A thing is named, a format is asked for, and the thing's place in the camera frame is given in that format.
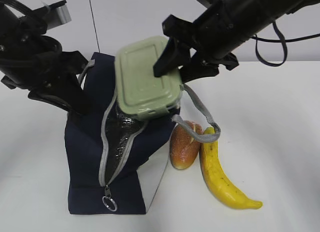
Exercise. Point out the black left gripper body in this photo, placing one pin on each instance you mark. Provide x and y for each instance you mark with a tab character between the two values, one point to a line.
38	63

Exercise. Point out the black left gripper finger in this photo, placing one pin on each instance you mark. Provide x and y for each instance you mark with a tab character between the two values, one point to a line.
49	99
75	96

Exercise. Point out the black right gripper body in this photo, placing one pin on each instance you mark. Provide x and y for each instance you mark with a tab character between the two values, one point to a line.
210	35

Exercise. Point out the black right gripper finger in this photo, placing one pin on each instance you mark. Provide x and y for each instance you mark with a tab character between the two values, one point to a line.
198	68
169	59

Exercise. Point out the green lid food container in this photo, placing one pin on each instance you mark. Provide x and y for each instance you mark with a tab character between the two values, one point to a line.
140	94

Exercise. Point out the navy blue lunch bag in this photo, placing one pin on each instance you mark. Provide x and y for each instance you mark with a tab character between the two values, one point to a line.
115	163

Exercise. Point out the brown bread roll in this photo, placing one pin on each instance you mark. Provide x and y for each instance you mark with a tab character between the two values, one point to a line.
183	148

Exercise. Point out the yellow banana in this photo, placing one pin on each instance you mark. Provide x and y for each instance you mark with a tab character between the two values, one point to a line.
219	184

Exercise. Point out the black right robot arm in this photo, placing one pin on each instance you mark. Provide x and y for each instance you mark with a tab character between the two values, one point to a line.
252	16

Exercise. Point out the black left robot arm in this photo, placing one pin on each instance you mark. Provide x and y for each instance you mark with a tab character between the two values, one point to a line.
18	19

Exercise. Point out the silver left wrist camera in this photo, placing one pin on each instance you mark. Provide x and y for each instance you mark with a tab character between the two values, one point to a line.
57	14

